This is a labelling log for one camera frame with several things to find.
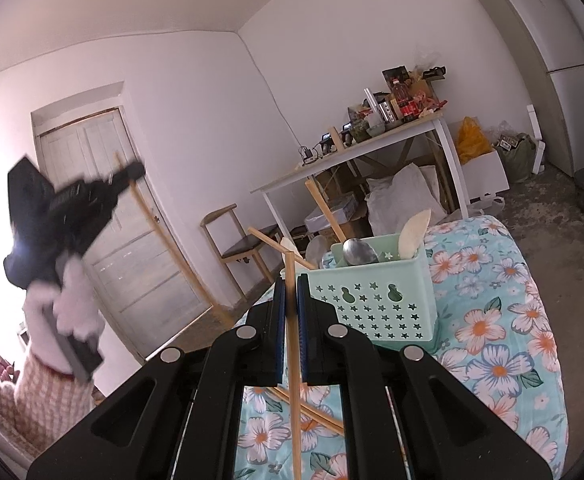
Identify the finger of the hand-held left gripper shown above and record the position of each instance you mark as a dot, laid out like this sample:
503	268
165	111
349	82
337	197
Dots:
133	171

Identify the metal cups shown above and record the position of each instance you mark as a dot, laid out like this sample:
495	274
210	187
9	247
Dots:
385	110

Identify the black box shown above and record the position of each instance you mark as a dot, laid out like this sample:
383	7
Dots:
395	75

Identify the white ceramic spoon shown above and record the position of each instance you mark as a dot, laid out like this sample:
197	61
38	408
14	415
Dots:
291	246

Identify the person's left hand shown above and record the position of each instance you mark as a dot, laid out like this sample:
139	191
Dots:
79	305

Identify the metal spoon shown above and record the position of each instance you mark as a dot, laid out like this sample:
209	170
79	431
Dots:
359	252

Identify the yellow plastic bag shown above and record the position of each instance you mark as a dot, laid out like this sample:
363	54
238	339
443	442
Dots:
471	140

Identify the green plastic utensil holder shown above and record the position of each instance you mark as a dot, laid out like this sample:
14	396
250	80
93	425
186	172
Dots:
371	295

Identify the white plastic storage box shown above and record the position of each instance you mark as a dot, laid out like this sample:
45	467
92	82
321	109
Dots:
344	207

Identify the grey pillow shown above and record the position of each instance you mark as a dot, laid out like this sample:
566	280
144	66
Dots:
401	195

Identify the blue floral blanket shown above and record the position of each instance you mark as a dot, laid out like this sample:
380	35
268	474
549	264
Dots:
496	360

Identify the red label bottle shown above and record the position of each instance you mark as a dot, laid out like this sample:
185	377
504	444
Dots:
401	102

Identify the wooden chopstick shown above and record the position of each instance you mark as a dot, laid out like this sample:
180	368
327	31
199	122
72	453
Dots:
172	255
324	212
292	410
317	410
272	245
334	429

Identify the white carton box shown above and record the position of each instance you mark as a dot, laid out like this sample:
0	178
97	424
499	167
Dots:
486	175

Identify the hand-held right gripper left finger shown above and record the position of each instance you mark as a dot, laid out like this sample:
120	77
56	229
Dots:
280	330

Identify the white long table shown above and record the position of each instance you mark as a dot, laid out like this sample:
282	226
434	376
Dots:
371	142

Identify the white rice paddle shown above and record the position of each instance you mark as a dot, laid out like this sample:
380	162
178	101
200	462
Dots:
414	235

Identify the power strip with plugs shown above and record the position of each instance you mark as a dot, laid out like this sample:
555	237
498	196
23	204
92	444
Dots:
309	156

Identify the grey refrigerator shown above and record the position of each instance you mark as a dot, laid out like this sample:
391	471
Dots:
546	35

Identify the white plastic bag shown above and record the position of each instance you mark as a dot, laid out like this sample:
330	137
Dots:
489	207

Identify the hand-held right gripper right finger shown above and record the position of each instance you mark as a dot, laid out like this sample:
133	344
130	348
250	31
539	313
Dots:
303	330

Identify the green bag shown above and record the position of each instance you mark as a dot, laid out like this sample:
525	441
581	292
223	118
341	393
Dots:
519	160

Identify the black device with screen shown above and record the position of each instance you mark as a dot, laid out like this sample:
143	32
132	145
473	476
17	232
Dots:
329	144
347	135

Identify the wooden chair dark seat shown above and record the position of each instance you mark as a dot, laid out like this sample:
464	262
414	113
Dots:
242	245

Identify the white panel door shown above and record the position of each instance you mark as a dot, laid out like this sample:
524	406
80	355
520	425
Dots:
112	280

